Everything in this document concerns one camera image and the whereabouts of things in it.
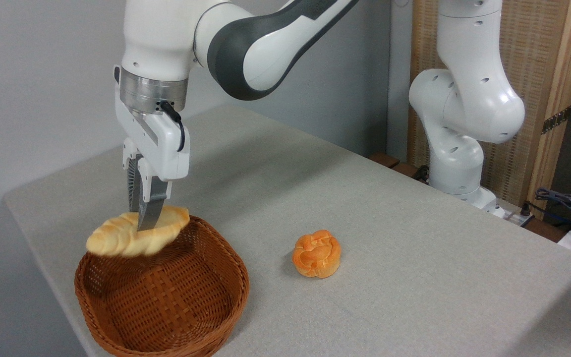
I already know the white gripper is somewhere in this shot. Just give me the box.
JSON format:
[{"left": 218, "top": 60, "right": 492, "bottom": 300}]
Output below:
[{"left": 114, "top": 64, "right": 191, "bottom": 232}]

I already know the long pale braided bread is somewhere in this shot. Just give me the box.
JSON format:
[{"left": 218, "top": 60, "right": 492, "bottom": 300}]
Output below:
[{"left": 85, "top": 205, "right": 191, "bottom": 258}]

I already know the brown woven wicker basket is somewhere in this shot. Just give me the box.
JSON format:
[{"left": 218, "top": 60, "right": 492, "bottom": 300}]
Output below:
[{"left": 73, "top": 215, "right": 251, "bottom": 357}]

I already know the round orange braided bread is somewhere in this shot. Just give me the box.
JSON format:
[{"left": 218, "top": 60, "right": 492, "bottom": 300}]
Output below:
[{"left": 291, "top": 229, "right": 342, "bottom": 279}]

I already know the brown wooden ledge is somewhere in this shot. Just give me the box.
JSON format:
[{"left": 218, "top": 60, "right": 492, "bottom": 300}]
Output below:
[{"left": 367, "top": 152, "right": 431, "bottom": 185}]

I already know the metal screen hinge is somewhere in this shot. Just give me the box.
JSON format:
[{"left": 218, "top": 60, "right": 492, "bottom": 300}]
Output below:
[{"left": 541, "top": 105, "right": 571, "bottom": 135}]

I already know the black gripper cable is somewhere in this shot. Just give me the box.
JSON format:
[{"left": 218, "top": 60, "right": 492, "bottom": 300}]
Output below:
[{"left": 159, "top": 101, "right": 186, "bottom": 153}]

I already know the blue grey cable bundle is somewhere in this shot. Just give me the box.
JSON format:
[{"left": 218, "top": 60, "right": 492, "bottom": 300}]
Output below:
[{"left": 535, "top": 187, "right": 571, "bottom": 230}]

